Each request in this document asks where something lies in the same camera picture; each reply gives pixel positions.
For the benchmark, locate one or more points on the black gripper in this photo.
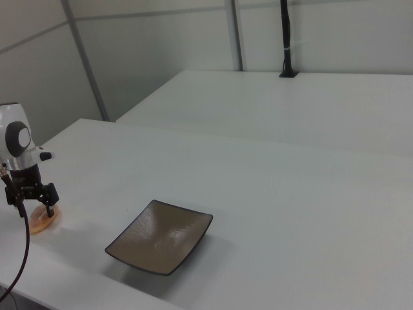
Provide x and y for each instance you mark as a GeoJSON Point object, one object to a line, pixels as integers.
{"type": "Point", "coordinates": [27, 181]}

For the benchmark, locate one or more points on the orange sugared bread piece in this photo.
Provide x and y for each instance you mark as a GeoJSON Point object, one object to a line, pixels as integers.
{"type": "Point", "coordinates": [40, 223]}

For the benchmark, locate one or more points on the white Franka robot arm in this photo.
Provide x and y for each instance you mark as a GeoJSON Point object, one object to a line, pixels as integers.
{"type": "Point", "coordinates": [13, 119]}

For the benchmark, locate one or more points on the square brown ceramic plate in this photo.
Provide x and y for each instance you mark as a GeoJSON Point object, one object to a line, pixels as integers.
{"type": "Point", "coordinates": [161, 239]}

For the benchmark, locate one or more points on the grey metal partition post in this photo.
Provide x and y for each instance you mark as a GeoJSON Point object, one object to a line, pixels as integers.
{"type": "Point", "coordinates": [237, 32]}
{"type": "Point", "coordinates": [84, 55]}

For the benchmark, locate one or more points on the black camera stand pole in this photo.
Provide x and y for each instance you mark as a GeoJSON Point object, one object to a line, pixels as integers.
{"type": "Point", "coordinates": [285, 32]}

